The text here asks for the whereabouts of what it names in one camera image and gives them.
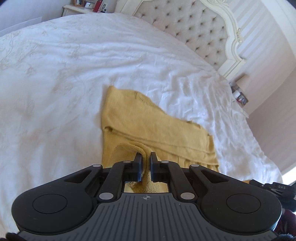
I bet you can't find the yellow knitted sweater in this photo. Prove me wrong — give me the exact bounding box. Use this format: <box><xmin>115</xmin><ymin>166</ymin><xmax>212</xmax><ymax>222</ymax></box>
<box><xmin>101</xmin><ymin>86</ymin><xmax>219</xmax><ymax>193</ymax></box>

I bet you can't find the white embroidered bedspread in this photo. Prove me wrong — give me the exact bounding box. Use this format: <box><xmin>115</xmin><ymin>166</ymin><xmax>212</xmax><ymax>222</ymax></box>
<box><xmin>1</xmin><ymin>14</ymin><xmax>282</xmax><ymax>235</ymax></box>

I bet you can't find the white bedside lamp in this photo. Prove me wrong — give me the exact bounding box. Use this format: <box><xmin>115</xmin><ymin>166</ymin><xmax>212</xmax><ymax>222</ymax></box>
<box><xmin>235</xmin><ymin>75</ymin><xmax>250</xmax><ymax>91</ymax></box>

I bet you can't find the cream tufted headboard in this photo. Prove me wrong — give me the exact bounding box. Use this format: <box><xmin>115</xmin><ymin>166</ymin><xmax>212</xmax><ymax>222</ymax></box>
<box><xmin>115</xmin><ymin>1</ymin><xmax>245</xmax><ymax>80</ymax></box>

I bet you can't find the far red box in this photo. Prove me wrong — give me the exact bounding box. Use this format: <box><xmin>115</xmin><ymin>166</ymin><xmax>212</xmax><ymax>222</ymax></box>
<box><xmin>93</xmin><ymin>0</ymin><xmax>103</xmax><ymax>13</ymax></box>

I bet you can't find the white far nightstand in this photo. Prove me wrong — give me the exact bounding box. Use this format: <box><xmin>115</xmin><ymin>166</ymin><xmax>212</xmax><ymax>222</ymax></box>
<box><xmin>62</xmin><ymin>4</ymin><xmax>93</xmax><ymax>16</ymax></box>

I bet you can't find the far wooden picture frame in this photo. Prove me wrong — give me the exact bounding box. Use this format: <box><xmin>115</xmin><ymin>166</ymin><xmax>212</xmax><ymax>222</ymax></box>
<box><xmin>73</xmin><ymin>0</ymin><xmax>84</xmax><ymax>7</ymax></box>

